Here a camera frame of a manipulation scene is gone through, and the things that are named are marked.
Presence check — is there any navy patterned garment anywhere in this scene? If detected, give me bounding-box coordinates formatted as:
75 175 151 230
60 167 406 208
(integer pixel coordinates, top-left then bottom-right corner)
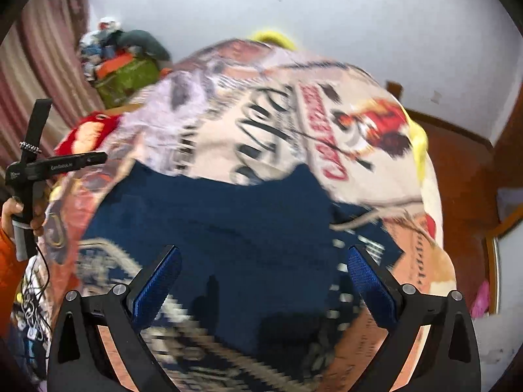
76 163 403 392

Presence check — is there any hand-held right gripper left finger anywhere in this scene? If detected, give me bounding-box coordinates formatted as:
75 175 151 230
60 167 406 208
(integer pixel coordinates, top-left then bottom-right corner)
48 245 182 392

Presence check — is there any red plush toy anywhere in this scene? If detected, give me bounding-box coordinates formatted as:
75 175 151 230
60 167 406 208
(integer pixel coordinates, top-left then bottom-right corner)
55 111 123 160

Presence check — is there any black cable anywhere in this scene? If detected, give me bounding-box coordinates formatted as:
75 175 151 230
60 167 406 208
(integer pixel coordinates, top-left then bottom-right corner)
18 245 56 337

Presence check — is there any person's left forearm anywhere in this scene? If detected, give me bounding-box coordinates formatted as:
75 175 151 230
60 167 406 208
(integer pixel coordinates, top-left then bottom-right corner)
0 226 31 319

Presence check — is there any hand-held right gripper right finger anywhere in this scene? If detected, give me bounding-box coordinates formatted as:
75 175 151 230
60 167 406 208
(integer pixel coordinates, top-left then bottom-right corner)
347 245 481 392

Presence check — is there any person's left hand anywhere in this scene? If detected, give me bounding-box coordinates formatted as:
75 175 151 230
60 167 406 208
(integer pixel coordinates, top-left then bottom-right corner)
1 188 47 238

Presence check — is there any framed mirror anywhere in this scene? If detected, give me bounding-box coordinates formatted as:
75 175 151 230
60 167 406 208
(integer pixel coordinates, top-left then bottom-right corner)
485 206 523 315

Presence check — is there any printed bed blanket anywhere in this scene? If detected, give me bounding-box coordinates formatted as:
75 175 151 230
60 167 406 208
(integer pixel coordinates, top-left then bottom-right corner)
43 39 457 392

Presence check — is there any green bag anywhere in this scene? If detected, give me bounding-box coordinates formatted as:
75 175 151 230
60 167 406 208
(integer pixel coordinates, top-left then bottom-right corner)
95 58 161 109

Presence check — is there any pink object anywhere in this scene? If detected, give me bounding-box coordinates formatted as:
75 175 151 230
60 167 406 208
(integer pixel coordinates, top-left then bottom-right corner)
470 281 491 319

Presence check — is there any pile of clothes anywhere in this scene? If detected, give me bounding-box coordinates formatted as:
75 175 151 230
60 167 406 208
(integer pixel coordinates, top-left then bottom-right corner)
78 16 172 82

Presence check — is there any striped curtain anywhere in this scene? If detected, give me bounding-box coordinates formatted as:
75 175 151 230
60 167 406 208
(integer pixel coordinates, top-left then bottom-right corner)
0 0 105 172

